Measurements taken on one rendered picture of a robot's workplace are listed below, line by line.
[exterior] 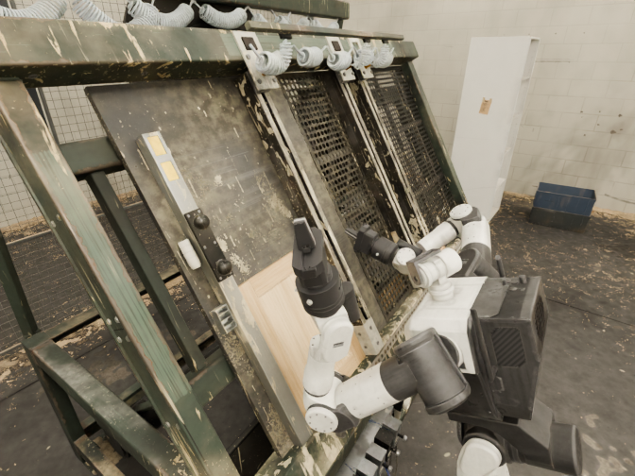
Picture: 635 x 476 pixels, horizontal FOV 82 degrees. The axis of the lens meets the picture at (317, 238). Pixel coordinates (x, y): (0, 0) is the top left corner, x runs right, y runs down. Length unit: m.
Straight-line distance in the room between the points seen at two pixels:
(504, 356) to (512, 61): 3.99
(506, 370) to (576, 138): 5.28
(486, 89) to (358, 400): 4.17
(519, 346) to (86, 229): 0.94
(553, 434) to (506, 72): 3.97
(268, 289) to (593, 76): 5.37
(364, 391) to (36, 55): 0.97
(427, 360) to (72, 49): 0.99
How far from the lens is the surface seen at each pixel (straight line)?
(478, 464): 1.22
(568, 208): 5.21
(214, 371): 1.08
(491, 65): 4.71
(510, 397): 1.00
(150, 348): 0.91
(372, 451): 1.36
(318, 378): 0.89
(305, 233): 0.64
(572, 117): 6.04
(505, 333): 0.90
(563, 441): 1.16
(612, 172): 6.15
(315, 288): 0.69
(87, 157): 1.05
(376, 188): 1.71
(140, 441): 1.45
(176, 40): 1.17
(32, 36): 1.00
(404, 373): 0.83
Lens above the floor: 1.90
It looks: 27 degrees down
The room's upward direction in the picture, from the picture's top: straight up
